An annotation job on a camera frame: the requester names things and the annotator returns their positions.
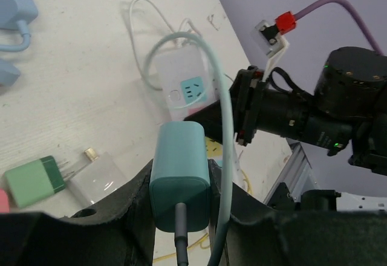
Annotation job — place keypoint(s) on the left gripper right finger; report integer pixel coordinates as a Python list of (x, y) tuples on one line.
[(259, 235)]

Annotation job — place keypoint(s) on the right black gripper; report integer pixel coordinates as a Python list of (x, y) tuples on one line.
[(275, 105)]

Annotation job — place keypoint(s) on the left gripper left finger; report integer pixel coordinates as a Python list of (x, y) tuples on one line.
[(118, 230)]

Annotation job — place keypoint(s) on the white power strip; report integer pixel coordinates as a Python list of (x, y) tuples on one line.
[(186, 81)]

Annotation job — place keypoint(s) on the teal charger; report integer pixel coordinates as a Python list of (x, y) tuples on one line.
[(180, 174)]

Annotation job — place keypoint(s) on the green USB charger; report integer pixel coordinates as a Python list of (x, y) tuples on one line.
[(34, 181)]

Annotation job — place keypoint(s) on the blue power strip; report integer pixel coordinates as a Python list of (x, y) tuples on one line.
[(17, 10)]

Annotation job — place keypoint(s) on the pink plug adapter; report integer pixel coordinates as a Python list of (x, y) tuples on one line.
[(4, 202)]

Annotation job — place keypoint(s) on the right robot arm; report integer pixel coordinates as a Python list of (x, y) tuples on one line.
[(348, 107)]

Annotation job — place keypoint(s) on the white charger block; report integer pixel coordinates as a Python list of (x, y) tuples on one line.
[(98, 179)]

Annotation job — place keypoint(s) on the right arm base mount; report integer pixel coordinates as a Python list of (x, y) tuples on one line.
[(310, 200)]

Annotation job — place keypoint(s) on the aluminium rail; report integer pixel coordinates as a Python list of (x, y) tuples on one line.
[(296, 178)]

